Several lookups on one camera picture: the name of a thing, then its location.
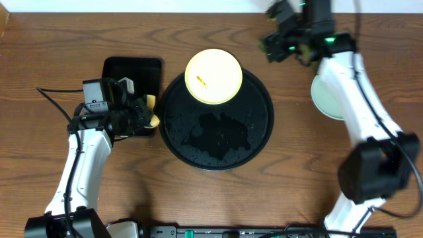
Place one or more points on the light green plate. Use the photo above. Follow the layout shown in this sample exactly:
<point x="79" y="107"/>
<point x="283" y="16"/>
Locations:
<point x="324" y="101"/>

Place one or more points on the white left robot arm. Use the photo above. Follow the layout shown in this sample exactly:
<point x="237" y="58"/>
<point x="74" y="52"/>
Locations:
<point x="72" y="211"/>

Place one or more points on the yellow plate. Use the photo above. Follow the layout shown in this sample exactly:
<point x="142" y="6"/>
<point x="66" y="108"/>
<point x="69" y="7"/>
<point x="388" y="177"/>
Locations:
<point x="213" y="76"/>

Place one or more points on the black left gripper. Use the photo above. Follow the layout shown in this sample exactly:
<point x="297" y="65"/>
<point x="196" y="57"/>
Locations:
<point x="143" y="112"/>

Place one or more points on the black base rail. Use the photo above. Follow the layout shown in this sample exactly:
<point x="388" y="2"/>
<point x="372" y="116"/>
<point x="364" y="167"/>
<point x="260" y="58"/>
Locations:
<point x="231" y="232"/>

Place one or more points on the black round tray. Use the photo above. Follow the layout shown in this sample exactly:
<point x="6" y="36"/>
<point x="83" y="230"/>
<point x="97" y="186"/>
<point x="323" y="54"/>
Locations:
<point x="216" y="137"/>

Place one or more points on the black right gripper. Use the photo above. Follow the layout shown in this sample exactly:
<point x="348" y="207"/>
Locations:
<point x="275" y="43"/>

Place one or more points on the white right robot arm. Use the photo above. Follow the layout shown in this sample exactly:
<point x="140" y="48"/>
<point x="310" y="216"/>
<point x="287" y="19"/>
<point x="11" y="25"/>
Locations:
<point x="382" y="157"/>

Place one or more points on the black rectangular tray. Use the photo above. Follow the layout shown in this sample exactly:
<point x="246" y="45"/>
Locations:
<point x="145" y="72"/>

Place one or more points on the green and yellow sponge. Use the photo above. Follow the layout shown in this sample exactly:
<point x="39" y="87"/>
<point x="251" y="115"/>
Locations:
<point x="150" y="101"/>

